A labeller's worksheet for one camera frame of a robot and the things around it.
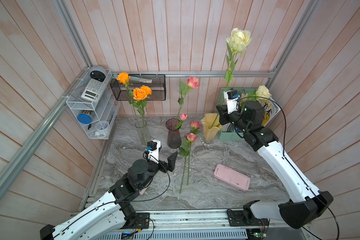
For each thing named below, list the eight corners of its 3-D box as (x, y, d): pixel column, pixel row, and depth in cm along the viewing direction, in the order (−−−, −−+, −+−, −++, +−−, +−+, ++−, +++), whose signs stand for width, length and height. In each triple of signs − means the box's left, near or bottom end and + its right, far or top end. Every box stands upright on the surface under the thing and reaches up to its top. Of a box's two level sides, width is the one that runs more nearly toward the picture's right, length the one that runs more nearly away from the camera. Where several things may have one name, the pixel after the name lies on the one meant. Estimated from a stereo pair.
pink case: (211, 175, 90) (212, 173, 88) (216, 165, 95) (217, 163, 92) (246, 192, 84) (248, 190, 82) (248, 180, 89) (251, 178, 86)
